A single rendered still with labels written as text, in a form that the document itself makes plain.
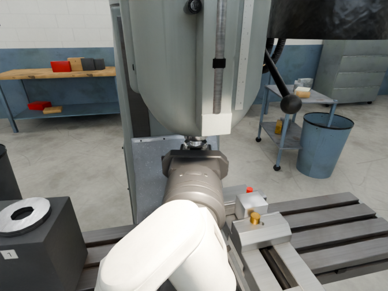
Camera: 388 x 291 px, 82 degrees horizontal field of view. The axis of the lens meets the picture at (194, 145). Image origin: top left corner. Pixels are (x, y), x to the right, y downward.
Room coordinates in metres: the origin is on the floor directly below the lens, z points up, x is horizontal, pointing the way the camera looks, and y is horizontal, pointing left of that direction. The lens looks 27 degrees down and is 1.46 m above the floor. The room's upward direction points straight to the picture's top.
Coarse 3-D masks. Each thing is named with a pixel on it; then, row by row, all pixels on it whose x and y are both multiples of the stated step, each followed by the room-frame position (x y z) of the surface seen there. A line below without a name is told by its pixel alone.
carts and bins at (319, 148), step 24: (264, 96) 2.93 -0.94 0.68; (312, 96) 2.37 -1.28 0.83; (288, 120) 2.18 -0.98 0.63; (312, 120) 2.44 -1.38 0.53; (336, 120) 2.35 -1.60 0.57; (0, 144) 1.65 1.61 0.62; (288, 144) 2.25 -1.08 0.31; (312, 144) 2.08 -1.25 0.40; (336, 144) 2.00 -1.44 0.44; (0, 168) 1.41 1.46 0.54; (312, 168) 2.05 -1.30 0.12; (0, 192) 1.35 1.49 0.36
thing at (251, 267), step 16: (224, 192) 0.53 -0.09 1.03; (240, 192) 0.53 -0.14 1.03; (224, 240) 0.40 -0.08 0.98; (240, 256) 0.33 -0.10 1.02; (256, 256) 0.32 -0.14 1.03; (272, 256) 0.34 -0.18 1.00; (288, 256) 0.32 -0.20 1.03; (240, 272) 0.31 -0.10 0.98; (256, 272) 0.28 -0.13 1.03; (272, 272) 0.29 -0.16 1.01; (288, 272) 0.29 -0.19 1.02; (304, 272) 0.28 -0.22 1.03; (240, 288) 0.28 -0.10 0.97; (256, 288) 0.26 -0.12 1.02; (272, 288) 0.25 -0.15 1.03; (288, 288) 0.25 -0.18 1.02; (304, 288) 0.25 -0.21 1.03; (320, 288) 0.25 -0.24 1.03
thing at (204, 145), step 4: (188, 140) 0.40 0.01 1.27; (204, 140) 0.40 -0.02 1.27; (184, 144) 0.39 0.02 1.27; (188, 144) 0.38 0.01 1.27; (192, 144) 0.38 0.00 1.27; (196, 144) 0.38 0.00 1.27; (200, 144) 0.38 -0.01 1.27; (204, 144) 0.38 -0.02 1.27; (188, 148) 0.37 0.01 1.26; (192, 148) 0.37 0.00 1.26; (196, 148) 0.37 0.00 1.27; (200, 148) 0.37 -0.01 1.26; (204, 148) 0.38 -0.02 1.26
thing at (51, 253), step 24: (0, 216) 0.30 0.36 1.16; (24, 216) 0.32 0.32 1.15; (48, 216) 0.31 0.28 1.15; (72, 216) 0.36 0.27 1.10; (0, 240) 0.26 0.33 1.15; (24, 240) 0.26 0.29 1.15; (48, 240) 0.27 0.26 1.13; (72, 240) 0.33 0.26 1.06; (0, 264) 0.25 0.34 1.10; (24, 264) 0.25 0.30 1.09; (48, 264) 0.26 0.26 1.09; (72, 264) 0.30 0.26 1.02; (0, 288) 0.25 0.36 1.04; (24, 288) 0.25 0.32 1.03; (48, 288) 0.25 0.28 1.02; (72, 288) 0.28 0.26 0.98
